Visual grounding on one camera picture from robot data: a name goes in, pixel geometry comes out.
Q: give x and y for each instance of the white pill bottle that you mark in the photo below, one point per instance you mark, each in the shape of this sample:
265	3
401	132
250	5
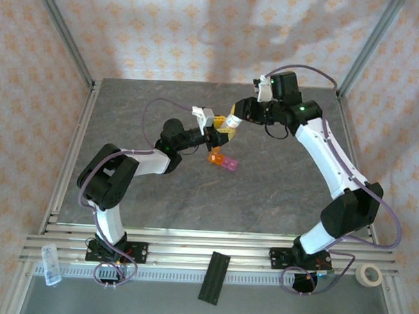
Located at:
233	121

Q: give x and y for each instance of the orange pink pill organizer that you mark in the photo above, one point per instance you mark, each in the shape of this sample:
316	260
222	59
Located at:
226	162

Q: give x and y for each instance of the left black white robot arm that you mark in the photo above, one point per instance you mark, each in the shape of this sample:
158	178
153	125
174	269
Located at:
107	180

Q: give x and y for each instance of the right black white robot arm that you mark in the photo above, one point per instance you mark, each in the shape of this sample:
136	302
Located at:
321	151

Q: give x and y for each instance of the black slotted bar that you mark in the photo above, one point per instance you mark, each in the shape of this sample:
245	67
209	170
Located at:
214	279

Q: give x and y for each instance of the grey metal panel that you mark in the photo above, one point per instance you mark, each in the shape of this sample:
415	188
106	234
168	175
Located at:
119	302

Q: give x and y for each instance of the clear plastic package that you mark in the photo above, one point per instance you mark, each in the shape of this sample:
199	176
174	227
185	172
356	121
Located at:
51	265

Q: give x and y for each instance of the white tape roll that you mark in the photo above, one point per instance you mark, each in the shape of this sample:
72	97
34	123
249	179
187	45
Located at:
361	280

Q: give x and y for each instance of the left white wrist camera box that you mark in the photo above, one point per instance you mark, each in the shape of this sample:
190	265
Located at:
206	118

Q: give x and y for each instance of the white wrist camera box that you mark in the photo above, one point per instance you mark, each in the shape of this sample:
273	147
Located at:
206	118
264	90

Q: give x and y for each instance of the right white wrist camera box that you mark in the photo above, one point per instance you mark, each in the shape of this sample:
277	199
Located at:
264	90

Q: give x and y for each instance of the right aluminium side rail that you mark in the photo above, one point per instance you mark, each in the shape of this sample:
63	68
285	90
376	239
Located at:
347	128

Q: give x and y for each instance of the aluminium side rail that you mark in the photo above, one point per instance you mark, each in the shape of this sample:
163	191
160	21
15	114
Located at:
83	123
347	128

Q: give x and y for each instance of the left aluminium side rail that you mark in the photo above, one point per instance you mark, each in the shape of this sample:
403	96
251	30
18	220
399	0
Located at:
83	123

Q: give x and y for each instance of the right aluminium frame post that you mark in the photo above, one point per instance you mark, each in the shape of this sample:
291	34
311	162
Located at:
369	49

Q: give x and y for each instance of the aluminium frame post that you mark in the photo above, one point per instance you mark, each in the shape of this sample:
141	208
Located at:
66	36
369	49

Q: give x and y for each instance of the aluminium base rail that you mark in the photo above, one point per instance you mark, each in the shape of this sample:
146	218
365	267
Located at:
184	256

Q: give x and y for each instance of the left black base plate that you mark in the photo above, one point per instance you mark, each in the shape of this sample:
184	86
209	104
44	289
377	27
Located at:
139	253

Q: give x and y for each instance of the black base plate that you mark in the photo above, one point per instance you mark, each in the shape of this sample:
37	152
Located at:
278	259
139	253

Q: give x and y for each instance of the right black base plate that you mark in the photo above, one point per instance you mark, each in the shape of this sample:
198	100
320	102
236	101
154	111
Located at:
278	259

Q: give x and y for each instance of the left aluminium frame post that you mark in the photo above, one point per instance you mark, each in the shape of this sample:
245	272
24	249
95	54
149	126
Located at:
66	36

